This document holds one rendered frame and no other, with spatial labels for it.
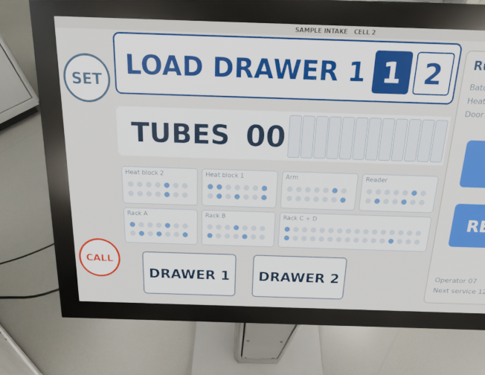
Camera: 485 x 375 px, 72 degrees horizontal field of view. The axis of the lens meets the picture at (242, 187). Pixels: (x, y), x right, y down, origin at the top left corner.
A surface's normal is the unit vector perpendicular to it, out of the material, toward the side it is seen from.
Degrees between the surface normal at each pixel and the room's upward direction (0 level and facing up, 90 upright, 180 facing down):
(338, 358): 0
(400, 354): 0
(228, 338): 0
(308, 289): 50
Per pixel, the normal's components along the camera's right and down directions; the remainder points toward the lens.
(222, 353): -0.07, -0.60
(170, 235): 0.00, 0.23
